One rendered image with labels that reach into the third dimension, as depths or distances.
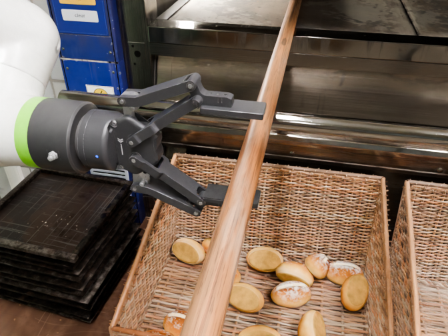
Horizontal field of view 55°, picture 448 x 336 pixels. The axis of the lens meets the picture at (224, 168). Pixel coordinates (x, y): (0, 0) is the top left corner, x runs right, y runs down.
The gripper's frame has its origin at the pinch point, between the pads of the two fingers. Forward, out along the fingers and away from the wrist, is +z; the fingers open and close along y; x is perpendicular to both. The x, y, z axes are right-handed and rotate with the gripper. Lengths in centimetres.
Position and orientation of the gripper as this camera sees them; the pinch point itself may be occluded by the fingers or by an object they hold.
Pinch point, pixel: (249, 157)
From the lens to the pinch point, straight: 51.0
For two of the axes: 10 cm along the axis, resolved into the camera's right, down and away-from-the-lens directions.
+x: -2.1, 5.6, -8.0
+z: 9.8, 1.2, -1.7
